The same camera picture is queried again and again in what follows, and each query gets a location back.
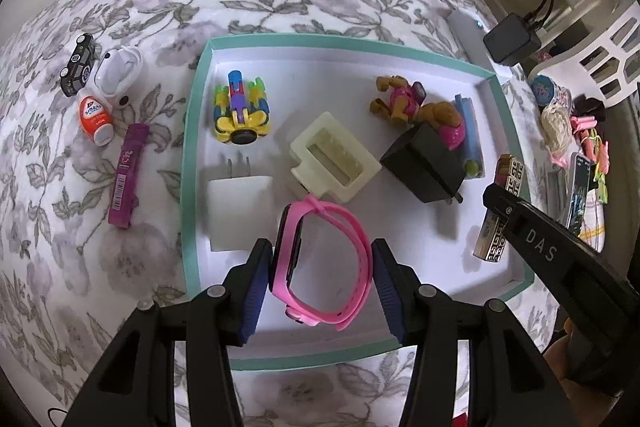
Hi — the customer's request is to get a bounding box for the colourful clip bundle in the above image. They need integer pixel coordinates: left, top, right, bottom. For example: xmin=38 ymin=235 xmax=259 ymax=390
xmin=582 ymin=129 xmax=612 ymax=202

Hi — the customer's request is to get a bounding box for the person's right hand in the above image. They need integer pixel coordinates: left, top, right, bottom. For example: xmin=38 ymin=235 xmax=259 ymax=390
xmin=542 ymin=318 xmax=626 ymax=427

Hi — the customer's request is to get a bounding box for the white earbuds case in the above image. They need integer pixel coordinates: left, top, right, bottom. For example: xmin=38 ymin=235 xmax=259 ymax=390
xmin=94 ymin=47 xmax=145 ymax=108

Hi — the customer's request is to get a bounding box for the pink smartwatch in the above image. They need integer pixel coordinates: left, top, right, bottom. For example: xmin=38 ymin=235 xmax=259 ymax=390
xmin=270 ymin=194 xmax=375 ymax=332

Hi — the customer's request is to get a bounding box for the gold patterned lighter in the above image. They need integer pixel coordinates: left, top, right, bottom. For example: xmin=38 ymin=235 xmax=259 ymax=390
xmin=472 ymin=154 xmax=526 ymax=264

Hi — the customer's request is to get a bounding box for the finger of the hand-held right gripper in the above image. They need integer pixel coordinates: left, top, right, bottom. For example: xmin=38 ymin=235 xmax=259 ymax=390
xmin=482 ymin=183 xmax=640 ymax=324

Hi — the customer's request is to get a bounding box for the purple slim box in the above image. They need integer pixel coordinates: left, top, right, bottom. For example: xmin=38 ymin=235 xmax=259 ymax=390
xmin=107 ymin=123 xmax=149 ymax=229

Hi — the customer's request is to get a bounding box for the floral printed blanket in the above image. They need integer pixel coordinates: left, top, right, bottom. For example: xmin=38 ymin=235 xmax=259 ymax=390
xmin=0 ymin=0 xmax=566 ymax=427

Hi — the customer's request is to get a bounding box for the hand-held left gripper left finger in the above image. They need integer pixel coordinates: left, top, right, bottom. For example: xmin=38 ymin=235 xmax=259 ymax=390
xmin=62 ymin=238 xmax=275 ymax=427

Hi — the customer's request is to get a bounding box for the white plug charger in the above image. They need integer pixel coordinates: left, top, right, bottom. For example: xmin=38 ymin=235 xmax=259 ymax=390
xmin=206 ymin=155 xmax=275 ymax=254

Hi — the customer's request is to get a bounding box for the blue patterned tape roll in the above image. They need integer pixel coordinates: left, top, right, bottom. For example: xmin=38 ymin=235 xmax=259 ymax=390
xmin=530 ymin=74 xmax=557 ymax=110

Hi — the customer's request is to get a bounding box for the black power adapter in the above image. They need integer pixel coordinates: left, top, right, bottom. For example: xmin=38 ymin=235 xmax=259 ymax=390
xmin=482 ymin=13 xmax=543 ymax=66

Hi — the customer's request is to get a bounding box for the orange and white small bottle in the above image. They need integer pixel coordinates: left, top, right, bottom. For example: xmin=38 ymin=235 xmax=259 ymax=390
xmin=79 ymin=89 xmax=115 ymax=146

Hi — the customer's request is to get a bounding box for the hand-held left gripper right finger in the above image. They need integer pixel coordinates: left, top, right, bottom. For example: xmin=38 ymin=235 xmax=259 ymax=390
xmin=370 ymin=238 xmax=583 ymax=427

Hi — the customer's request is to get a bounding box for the colourful plastic toy vehicle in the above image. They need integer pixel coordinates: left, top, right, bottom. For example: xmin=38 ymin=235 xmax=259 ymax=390
xmin=214 ymin=70 xmax=272 ymax=146

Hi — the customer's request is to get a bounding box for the brown toy dog figure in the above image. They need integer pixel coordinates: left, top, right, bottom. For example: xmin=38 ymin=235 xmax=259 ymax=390
xmin=370 ymin=76 xmax=466 ymax=151

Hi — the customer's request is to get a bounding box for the blue foam tube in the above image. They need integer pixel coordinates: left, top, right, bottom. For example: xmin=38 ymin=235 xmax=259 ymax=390
xmin=452 ymin=94 xmax=486 ymax=180

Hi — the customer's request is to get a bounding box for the black toy car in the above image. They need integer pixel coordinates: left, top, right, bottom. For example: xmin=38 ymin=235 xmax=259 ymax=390
xmin=59 ymin=33 xmax=96 ymax=98

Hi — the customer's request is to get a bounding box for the pink hair clip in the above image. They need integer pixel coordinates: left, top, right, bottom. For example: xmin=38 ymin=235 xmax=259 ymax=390
xmin=570 ymin=114 xmax=599 ymax=134

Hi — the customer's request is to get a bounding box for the white power strip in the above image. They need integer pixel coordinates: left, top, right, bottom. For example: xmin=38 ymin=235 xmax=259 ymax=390
xmin=446 ymin=9 xmax=513 ymax=85

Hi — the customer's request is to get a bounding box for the white plastic basket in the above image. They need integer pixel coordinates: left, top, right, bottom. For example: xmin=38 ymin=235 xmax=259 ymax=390
xmin=525 ymin=0 xmax=640 ymax=108

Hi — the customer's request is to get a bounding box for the black plug charger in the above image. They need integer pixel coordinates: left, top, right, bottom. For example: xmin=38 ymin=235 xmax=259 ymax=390
xmin=379 ymin=123 xmax=468 ymax=205

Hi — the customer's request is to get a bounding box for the cream string bundle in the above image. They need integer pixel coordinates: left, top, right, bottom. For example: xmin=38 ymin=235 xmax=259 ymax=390
xmin=540 ymin=102 xmax=574 ymax=154

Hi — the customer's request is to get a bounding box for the dark patterned card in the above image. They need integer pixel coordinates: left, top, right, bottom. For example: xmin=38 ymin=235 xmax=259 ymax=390
xmin=565 ymin=152 xmax=596 ymax=235

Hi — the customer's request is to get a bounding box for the teal and white box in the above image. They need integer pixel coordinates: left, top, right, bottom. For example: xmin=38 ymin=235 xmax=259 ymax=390
xmin=180 ymin=34 xmax=538 ymax=373

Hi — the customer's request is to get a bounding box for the cream slotted plastic part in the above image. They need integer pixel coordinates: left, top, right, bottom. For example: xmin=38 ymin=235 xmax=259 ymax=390
xmin=289 ymin=111 xmax=380 ymax=204

